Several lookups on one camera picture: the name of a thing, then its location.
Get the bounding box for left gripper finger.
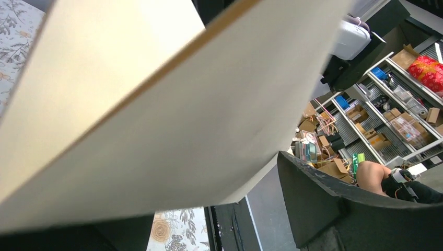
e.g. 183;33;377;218
277;152;442;250

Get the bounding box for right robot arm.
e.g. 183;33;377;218
321;1;410;92

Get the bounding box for operator forearm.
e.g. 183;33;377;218
356;161;391;197

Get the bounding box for cardboard box pile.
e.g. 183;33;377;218
288;103;356;185

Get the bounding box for metal storage shelf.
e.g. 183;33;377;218
317;53;442;168

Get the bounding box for floral table mat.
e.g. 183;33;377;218
1;1;212;250

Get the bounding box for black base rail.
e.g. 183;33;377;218
204;197;262;251

